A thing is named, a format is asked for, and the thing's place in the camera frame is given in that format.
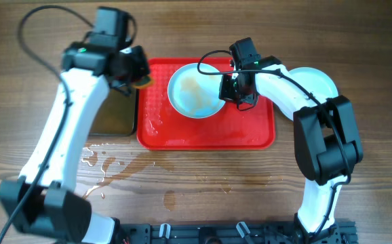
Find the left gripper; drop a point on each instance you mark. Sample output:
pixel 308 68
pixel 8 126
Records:
pixel 139 53

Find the orange and green sponge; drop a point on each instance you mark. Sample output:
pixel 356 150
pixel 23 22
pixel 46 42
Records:
pixel 143 83

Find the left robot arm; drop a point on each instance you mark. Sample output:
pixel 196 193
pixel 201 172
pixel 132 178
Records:
pixel 42 201

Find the light blue plate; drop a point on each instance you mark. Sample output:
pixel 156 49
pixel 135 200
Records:
pixel 316 82
pixel 194 94

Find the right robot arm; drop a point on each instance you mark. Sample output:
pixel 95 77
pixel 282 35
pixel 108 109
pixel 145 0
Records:
pixel 327 145

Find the black water-filled tray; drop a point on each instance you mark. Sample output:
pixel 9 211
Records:
pixel 117 116

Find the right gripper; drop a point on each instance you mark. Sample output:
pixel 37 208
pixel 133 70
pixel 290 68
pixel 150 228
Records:
pixel 225 92

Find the light blue plate top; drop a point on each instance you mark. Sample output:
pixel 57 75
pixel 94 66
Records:
pixel 194 94

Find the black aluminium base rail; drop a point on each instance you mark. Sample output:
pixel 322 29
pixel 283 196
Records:
pixel 267 233

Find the red plastic serving tray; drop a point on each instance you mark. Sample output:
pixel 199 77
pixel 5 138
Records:
pixel 161 127

